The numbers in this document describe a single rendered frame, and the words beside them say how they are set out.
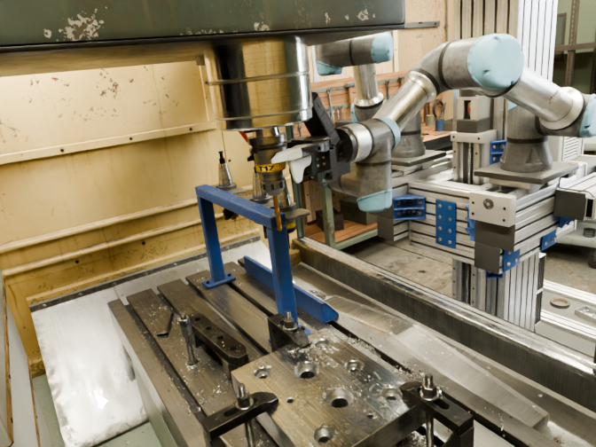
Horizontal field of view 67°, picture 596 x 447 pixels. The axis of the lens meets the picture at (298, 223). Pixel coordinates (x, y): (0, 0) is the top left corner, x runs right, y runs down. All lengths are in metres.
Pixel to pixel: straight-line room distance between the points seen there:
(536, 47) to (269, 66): 1.32
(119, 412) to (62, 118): 0.93
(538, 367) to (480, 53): 0.80
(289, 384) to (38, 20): 0.66
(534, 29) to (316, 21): 1.26
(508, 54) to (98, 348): 1.42
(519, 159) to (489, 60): 0.51
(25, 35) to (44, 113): 1.13
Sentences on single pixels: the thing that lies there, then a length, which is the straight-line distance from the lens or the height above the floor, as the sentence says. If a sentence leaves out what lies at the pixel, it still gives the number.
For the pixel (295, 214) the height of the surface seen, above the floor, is 1.22.
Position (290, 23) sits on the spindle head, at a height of 1.58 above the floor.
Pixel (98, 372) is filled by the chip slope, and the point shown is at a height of 0.72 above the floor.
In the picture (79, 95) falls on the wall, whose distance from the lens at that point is 1.67.
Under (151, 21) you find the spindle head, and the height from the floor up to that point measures 1.59.
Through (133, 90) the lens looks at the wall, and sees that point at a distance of 1.70.
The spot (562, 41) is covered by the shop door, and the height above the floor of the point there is 1.54.
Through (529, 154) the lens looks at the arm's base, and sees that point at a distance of 1.54.
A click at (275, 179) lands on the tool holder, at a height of 1.36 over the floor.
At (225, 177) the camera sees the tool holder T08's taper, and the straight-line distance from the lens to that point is 1.35.
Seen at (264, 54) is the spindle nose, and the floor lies 1.55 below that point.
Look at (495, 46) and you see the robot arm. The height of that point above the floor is 1.53.
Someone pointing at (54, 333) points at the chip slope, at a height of 0.80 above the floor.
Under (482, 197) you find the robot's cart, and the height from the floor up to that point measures 1.11.
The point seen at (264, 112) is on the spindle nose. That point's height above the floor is 1.47.
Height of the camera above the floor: 1.52
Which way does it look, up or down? 19 degrees down
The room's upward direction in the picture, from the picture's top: 6 degrees counter-clockwise
